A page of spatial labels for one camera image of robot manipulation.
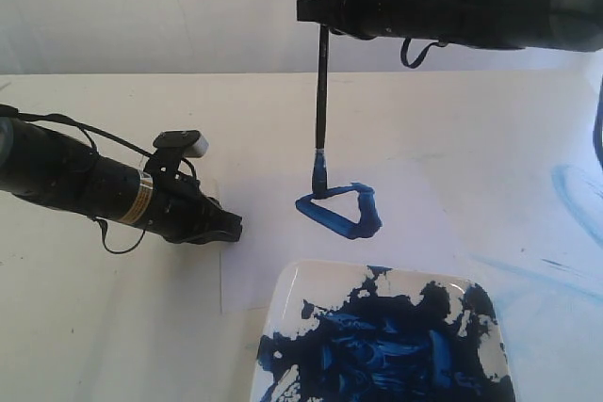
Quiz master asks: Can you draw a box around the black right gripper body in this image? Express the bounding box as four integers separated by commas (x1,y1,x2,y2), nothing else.
348,0,554,50

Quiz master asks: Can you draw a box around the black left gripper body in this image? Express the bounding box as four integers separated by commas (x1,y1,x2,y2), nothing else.
89,157,221,245

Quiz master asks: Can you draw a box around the black paintbrush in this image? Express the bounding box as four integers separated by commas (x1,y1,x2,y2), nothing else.
312,25,330,198

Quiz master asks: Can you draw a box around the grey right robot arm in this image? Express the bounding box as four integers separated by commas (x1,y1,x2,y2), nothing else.
296,0,602,53

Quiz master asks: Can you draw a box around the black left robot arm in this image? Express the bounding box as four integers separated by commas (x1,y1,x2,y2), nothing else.
1,105,242,245

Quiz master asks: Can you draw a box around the white plate with blue paint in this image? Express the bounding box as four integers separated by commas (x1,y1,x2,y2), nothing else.
250,261,515,401

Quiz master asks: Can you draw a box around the white paper sheet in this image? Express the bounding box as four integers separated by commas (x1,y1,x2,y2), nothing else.
220,160,461,313

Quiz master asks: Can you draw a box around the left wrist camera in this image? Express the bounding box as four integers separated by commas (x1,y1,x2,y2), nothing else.
153,130,209,158

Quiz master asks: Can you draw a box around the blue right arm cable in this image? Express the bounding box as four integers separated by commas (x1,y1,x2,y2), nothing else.
591,72,603,166

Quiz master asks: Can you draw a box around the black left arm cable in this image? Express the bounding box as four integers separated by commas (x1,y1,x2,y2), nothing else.
0,103,204,255

